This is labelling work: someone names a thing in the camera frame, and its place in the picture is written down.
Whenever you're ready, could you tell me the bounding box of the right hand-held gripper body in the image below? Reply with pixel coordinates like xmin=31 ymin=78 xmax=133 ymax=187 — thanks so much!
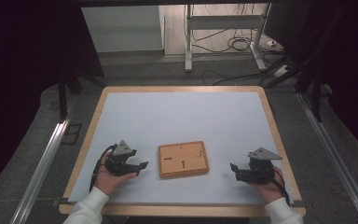
xmin=243 ymin=147 xmax=283 ymax=184

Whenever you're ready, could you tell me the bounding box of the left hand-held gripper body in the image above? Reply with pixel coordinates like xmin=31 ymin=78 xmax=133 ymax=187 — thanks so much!
xmin=104 ymin=139 xmax=134 ymax=177

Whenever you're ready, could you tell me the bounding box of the wooden photo frame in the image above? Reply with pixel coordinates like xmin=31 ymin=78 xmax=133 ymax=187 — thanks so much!
xmin=158 ymin=140 xmax=210 ymax=180

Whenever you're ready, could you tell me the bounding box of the person's left hand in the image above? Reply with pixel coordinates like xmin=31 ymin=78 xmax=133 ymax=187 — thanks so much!
xmin=94 ymin=150 xmax=138 ymax=197

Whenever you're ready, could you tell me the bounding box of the person's right hand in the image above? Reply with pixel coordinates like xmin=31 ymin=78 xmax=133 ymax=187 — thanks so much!
xmin=250 ymin=166 xmax=285 ymax=204

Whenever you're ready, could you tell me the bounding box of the white table mat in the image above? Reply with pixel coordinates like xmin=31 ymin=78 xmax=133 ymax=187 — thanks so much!
xmin=68 ymin=91 xmax=294 ymax=205

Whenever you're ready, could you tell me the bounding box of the black metal stand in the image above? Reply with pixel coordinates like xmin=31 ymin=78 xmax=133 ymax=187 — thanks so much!
xmin=264 ymin=52 xmax=332 ymax=123
xmin=57 ymin=69 xmax=106 ymax=121

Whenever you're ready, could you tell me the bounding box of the white power strip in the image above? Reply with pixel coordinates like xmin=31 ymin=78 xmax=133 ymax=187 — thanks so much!
xmin=273 ymin=64 xmax=292 ymax=78

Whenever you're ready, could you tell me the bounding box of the white panel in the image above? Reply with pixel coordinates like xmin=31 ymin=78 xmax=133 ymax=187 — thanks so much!
xmin=81 ymin=6 xmax=165 ymax=54

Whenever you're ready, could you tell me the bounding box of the dark curtain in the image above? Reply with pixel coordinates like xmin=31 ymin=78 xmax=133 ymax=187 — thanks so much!
xmin=0 ymin=0 xmax=105 ymax=200
xmin=264 ymin=0 xmax=358 ymax=155

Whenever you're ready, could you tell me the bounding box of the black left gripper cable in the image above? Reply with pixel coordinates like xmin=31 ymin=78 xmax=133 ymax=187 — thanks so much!
xmin=89 ymin=143 xmax=118 ymax=192

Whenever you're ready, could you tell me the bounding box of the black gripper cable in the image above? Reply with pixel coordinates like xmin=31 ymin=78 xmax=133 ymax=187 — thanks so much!
xmin=89 ymin=143 xmax=118 ymax=192
xmin=271 ymin=169 xmax=291 ymax=206

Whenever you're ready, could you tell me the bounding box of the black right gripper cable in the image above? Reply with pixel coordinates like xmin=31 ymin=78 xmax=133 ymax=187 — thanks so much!
xmin=271 ymin=169 xmax=291 ymax=206

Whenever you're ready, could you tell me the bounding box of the black square floor frame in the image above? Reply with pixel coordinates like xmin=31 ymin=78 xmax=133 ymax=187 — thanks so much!
xmin=61 ymin=123 xmax=83 ymax=146

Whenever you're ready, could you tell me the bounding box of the aluminium rail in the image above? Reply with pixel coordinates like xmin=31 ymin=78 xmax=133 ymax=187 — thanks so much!
xmin=296 ymin=92 xmax=358 ymax=224
xmin=8 ymin=119 xmax=73 ymax=224

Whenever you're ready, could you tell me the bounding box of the long black floor cable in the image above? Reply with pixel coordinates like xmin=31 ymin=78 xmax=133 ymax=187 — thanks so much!
xmin=201 ymin=59 xmax=285 ymax=87

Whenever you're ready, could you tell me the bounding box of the bundle of black floor cables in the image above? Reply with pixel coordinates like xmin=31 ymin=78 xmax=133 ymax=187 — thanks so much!
xmin=191 ymin=28 xmax=264 ymax=54

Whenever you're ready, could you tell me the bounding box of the white metal desk frame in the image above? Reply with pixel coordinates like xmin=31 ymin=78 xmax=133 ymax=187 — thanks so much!
xmin=185 ymin=3 xmax=271 ymax=73

